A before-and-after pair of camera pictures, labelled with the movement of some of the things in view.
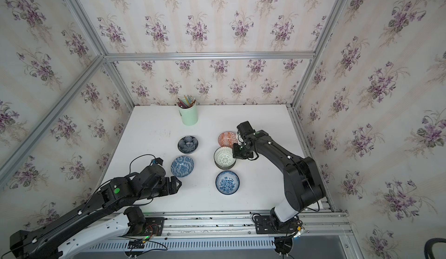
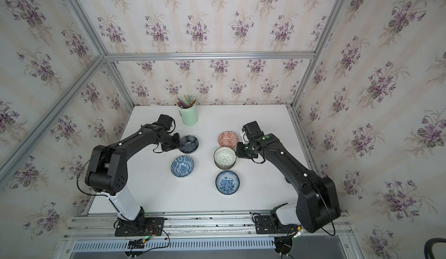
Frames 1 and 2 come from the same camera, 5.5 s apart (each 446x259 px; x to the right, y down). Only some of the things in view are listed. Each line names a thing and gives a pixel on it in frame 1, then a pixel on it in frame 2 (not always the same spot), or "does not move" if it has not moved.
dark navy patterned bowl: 187,144 does not move
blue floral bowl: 227,182 does not move
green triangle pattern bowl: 223,158 does not move
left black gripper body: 163,189 → 172,143
